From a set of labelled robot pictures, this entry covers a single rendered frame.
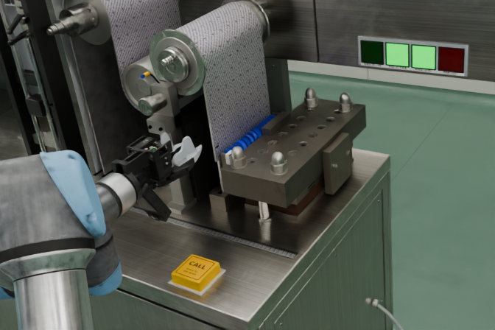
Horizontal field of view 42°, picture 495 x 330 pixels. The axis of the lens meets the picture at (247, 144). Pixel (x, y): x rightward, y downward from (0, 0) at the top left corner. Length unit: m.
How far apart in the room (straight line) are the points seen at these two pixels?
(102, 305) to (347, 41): 0.83
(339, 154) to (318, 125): 0.10
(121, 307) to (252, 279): 0.35
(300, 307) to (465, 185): 2.00
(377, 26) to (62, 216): 0.92
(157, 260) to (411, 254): 1.61
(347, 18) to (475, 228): 1.64
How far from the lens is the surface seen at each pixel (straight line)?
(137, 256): 1.41
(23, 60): 1.61
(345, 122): 1.54
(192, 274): 1.29
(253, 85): 1.53
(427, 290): 2.64
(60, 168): 0.81
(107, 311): 1.56
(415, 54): 1.48
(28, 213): 0.80
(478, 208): 3.12
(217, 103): 1.42
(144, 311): 1.45
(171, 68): 1.38
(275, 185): 1.33
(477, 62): 1.45
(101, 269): 1.20
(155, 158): 1.23
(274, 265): 1.31
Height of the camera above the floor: 1.71
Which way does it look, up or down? 27 degrees down
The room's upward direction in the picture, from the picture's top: 8 degrees counter-clockwise
